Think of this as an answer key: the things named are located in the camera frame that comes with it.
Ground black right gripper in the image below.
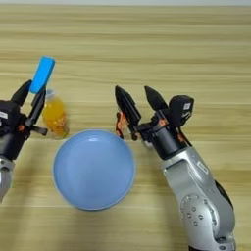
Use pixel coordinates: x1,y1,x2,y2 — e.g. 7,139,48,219
114,84,191,162

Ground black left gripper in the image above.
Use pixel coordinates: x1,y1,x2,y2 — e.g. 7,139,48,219
0,78,49,162

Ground orange black pliers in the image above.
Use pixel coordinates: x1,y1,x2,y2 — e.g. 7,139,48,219
115,110,139,142

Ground blue rectangular block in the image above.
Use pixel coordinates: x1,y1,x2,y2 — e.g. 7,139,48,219
28,55,57,95

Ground orange juice bottle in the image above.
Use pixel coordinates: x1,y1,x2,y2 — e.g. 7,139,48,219
41,87,71,141

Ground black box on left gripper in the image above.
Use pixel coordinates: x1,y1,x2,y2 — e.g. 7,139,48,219
0,100,22,130

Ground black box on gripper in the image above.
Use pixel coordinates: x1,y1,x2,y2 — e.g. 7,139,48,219
0,100,22,130
167,94,195,129

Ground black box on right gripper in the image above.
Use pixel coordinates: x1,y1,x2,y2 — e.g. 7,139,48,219
167,94,195,129

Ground blue round plate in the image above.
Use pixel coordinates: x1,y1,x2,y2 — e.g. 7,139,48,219
52,128,136,212

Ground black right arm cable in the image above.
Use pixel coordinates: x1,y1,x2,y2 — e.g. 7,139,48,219
214,178,234,211

